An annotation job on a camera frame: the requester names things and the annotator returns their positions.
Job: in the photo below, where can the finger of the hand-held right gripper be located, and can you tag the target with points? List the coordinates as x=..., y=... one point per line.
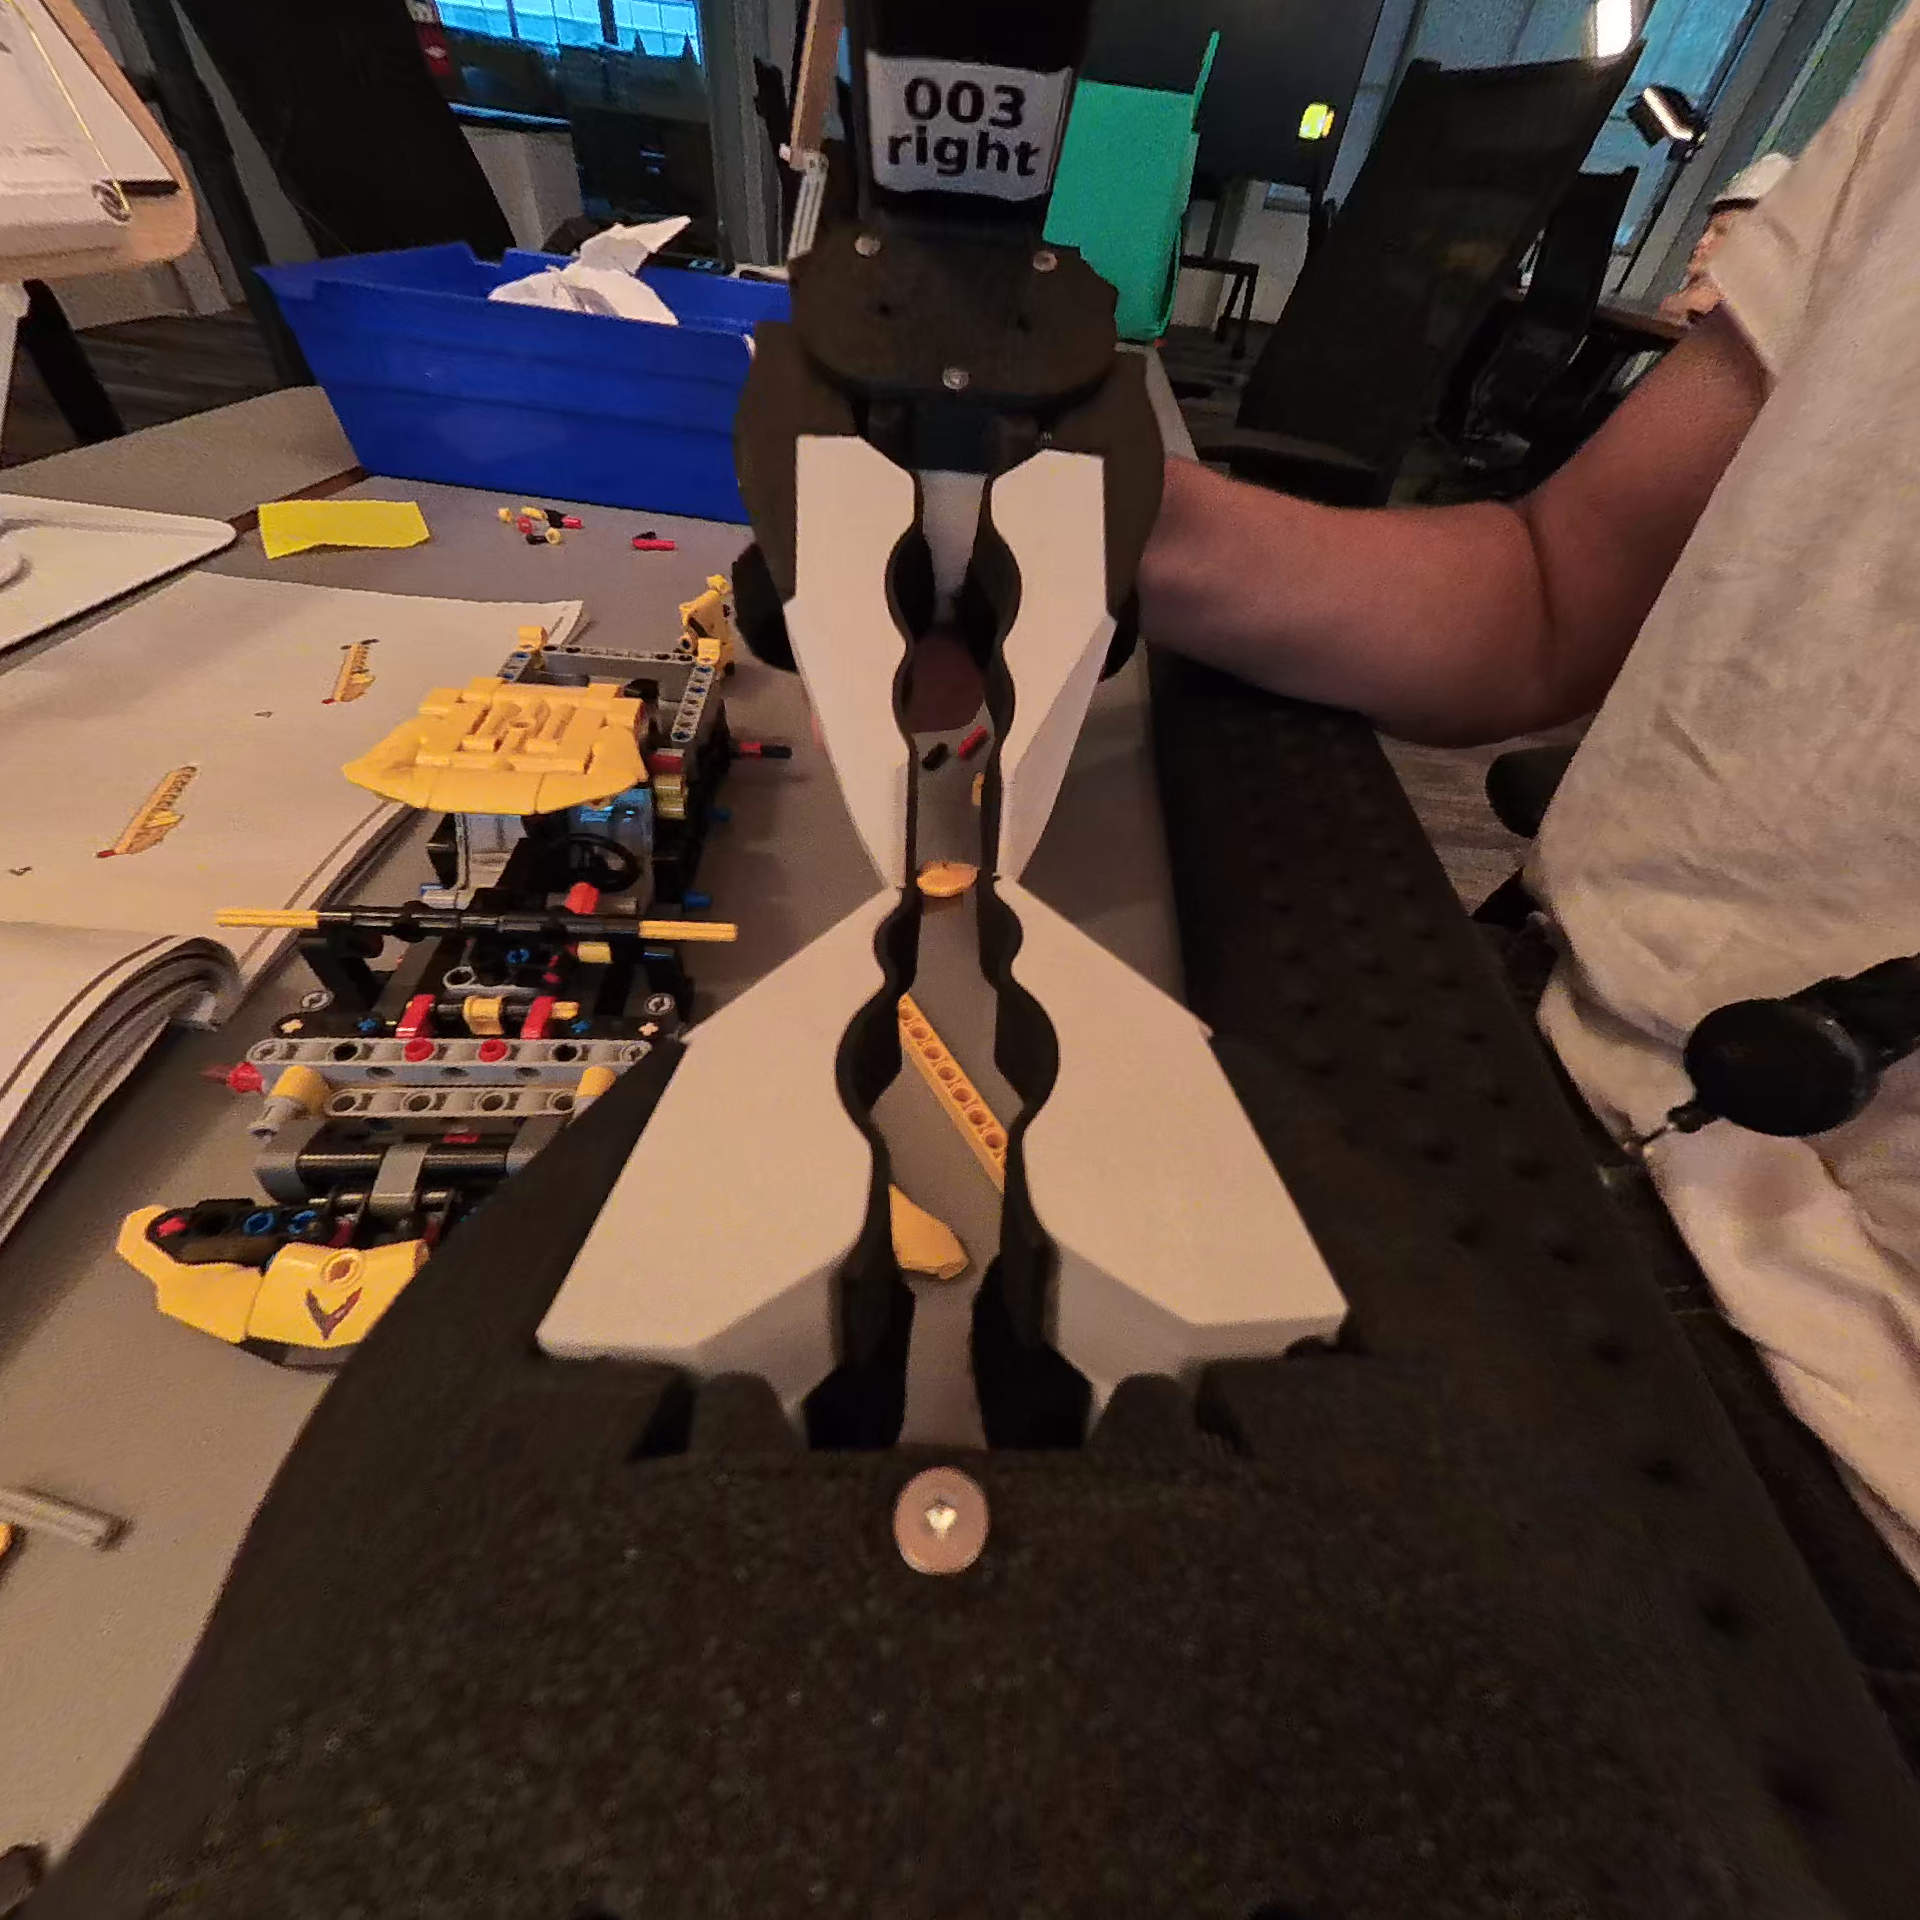
x=1059, y=629
x=840, y=599

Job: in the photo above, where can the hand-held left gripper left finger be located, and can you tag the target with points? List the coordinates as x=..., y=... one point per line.
x=722, y=1200

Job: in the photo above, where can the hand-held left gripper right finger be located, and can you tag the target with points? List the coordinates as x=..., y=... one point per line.
x=1155, y=1200

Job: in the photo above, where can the small yellow curved panel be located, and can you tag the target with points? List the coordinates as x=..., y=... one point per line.
x=946, y=880

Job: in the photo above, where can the grey desk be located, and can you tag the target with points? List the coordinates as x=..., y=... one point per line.
x=149, y=1424

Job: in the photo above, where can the person's right hand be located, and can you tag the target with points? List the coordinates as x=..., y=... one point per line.
x=942, y=681

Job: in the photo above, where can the yellow wheel arch panel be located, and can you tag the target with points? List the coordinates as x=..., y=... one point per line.
x=922, y=1238

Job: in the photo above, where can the long yellow holed beam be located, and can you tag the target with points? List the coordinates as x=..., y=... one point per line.
x=955, y=1089

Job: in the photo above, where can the wooden stick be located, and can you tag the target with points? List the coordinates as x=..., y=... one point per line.
x=815, y=90

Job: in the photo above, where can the black perforated foam pad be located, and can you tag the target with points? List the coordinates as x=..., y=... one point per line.
x=1424, y=1049

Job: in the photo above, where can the crumpled white paper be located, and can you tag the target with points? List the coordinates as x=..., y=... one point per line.
x=599, y=277

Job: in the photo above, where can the blue storage bin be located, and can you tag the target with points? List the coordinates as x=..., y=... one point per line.
x=525, y=405

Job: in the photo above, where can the partly built yellow toy car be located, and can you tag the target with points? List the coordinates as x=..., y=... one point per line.
x=494, y=751

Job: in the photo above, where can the yellow paper scrap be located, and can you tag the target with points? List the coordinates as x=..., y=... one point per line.
x=347, y=528

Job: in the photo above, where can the open instruction booklet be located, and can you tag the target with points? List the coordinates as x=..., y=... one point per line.
x=226, y=720

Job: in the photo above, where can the grey flat beam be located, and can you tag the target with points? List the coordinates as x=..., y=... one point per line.
x=60, y=1519

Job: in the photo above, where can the black studio light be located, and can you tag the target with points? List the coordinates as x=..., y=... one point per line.
x=1664, y=117

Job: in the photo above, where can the printed instruction sheet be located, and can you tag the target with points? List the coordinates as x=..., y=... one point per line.
x=60, y=120

